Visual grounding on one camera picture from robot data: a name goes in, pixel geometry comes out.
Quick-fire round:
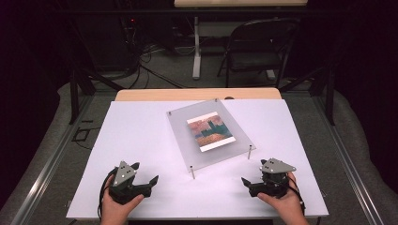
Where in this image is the right hand-held gripper black cable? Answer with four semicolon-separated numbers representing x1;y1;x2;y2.
286;177;307;217

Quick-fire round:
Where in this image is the light wooden table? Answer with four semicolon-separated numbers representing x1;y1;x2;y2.
115;87;283;102

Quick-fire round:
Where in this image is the black folding chair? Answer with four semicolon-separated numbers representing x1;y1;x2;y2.
217;18;301;88

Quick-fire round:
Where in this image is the white board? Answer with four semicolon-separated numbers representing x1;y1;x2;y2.
66;98;329;219

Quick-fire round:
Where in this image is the wooden desk with white leg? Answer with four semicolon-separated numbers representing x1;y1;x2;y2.
173;0;309;81

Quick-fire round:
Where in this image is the silver metal rail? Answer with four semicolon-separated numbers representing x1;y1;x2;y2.
313;93;387;225
8;93;95;225

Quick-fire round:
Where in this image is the person's right hand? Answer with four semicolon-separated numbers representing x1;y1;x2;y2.
256;172;309;225

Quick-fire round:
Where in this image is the black metal stand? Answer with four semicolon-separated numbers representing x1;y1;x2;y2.
278;62;338;127
69;18;126;126

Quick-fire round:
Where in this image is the black horizontal bar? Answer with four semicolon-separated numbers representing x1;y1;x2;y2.
55;7;345;15

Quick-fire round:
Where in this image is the person's left hand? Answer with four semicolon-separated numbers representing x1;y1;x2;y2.
100;174;145;225

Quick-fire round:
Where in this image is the bundle of black floor cables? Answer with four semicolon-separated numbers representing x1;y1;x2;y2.
125;43;189;90

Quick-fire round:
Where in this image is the dark equipment rack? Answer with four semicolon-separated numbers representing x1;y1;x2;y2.
118;15;140;71

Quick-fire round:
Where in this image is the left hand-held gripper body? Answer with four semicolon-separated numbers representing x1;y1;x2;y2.
107;160;153;206

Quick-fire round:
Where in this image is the clear acrylic photo frame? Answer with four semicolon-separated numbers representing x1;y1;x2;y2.
166;98;257;180

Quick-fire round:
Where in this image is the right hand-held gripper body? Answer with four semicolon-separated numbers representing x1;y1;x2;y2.
250;157;297;200

